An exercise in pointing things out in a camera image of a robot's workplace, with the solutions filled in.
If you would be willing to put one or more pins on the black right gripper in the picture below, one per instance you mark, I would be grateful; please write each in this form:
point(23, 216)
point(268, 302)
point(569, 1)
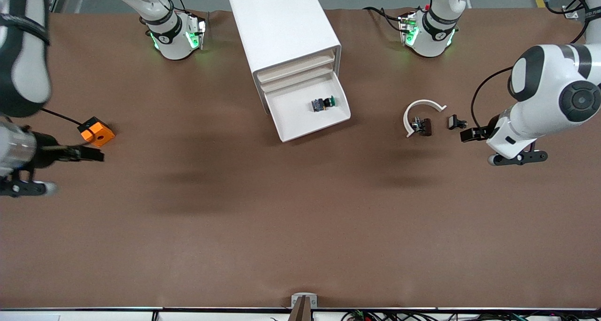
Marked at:
point(46, 149)

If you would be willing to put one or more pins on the green push button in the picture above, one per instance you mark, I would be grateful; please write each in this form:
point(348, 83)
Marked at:
point(319, 105)

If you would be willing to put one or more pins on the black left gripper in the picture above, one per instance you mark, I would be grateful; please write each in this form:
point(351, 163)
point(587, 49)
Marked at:
point(491, 126)

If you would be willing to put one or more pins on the small brown metal component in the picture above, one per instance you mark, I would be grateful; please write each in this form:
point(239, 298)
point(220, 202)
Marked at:
point(426, 126)

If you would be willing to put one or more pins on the small black component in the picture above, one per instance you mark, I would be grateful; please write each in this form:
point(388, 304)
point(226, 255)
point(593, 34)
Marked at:
point(453, 122)

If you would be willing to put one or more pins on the brown support post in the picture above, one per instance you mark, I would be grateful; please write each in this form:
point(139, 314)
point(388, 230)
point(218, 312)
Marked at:
point(301, 311)

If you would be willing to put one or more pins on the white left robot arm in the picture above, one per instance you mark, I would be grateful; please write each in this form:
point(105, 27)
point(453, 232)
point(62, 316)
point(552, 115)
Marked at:
point(554, 86)

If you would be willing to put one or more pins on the brown table mat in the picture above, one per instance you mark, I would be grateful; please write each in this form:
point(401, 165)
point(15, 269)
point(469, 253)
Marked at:
point(300, 217)

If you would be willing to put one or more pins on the white drawer cabinet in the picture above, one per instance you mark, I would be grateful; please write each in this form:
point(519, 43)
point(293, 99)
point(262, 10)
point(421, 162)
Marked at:
point(281, 25)

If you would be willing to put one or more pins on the white curved plastic piece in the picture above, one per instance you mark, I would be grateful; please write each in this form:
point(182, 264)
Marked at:
point(406, 119)

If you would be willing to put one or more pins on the white plastic drawer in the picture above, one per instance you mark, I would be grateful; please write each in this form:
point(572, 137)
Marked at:
point(296, 68)
point(296, 79)
point(296, 119)

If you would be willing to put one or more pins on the grey mount bracket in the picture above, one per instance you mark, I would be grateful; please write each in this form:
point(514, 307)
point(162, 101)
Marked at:
point(296, 296)

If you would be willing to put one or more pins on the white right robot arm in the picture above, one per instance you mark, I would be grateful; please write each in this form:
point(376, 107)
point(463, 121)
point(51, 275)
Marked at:
point(171, 44)

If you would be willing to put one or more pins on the orange black block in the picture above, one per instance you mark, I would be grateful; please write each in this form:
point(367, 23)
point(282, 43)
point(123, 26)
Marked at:
point(98, 135)

